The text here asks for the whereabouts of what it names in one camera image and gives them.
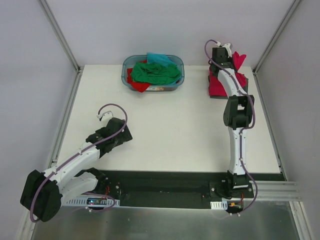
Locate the magenta pink t shirt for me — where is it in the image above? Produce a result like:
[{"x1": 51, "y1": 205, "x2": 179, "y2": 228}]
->
[{"x1": 208, "y1": 51, "x2": 249, "y2": 99}]

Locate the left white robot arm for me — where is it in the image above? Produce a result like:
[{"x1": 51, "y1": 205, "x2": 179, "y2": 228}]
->
[{"x1": 20, "y1": 117, "x2": 133, "y2": 223}]

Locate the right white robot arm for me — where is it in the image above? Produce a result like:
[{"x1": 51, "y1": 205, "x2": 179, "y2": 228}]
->
[{"x1": 208, "y1": 45, "x2": 255, "y2": 200}]

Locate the folded grey t shirt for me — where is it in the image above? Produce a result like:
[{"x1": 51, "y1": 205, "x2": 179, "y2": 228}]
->
[{"x1": 208, "y1": 75, "x2": 249, "y2": 99}]

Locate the dark red t shirt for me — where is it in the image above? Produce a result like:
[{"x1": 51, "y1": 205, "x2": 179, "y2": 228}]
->
[{"x1": 126, "y1": 59, "x2": 181, "y2": 93}]

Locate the blue plastic laundry bin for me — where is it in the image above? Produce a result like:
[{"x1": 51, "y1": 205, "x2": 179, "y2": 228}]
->
[{"x1": 121, "y1": 53, "x2": 185, "y2": 93}]

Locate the teal t shirt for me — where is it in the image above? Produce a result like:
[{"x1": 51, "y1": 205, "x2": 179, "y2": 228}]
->
[{"x1": 147, "y1": 52, "x2": 176, "y2": 67}]

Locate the green t shirt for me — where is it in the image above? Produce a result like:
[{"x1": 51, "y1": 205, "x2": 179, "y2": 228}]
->
[{"x1": 130, "y1": 62, "x2": 182, "y2": 86}]

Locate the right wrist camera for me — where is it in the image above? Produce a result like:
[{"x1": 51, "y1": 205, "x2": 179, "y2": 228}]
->
[{"x1": 218, "y1": 43, "x2": 233, "y2": 56}]

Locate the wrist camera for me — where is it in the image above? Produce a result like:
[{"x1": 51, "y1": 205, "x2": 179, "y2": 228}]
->
[
  {"x1": 97, "y1": 110, "x2": 113, "y2": 122},
  {"x1": 218, "y1": 43, "x2": 233, "y2": 56}
]

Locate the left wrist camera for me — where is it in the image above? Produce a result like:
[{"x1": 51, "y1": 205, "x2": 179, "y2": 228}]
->
[{"x1": 97, "y1": 110, "x2": 113, "y2": 122}]

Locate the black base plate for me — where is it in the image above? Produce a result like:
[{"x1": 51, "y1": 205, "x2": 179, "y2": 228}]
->
[{"x1": 47, "y1": 168, "x2": 256, "y2": 210}]

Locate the left white cable duct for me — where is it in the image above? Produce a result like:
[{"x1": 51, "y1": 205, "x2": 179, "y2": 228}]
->
[{"x1": 62, "y1": 196, "x2": 120, "y2": 208}]

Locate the white cable duct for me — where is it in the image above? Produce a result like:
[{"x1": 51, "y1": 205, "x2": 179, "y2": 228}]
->
[
  {"x1": 210, "y1": 200, "x2": 228, "y2": 211},
  {"x1": 62, "y1": 196, "x2": 120, "y2": 208}
]

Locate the right aluminium frame post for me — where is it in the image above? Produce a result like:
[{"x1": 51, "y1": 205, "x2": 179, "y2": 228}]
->
[{"x1": 252, "y1": 0, "x2": 303, "y2": 76}]

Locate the aluminium frame post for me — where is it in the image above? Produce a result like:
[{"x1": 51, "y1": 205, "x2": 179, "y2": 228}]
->
[
  {"x1": 37, "y1": 0, "x2": 81, "y2": 73},
  {"x1": 252, "y1": 0, "x2": 303, "y2": 76}
]

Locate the left aluminium frame post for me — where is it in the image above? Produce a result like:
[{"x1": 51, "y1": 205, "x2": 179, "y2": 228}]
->
[{"x1": 37, "y1": 0, "x2": 81, "y2": 73}]

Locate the right white cable duct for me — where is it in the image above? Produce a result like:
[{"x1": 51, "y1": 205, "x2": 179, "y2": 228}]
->
[{"x1": 210, "y1": 200, "x2": 228, "y2": 211}]

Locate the aluminium front rail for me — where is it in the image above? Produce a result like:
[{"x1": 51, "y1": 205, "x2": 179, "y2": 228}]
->
[{"x1": 256, "y1": 180, "x2": 302, "y2": 202}]

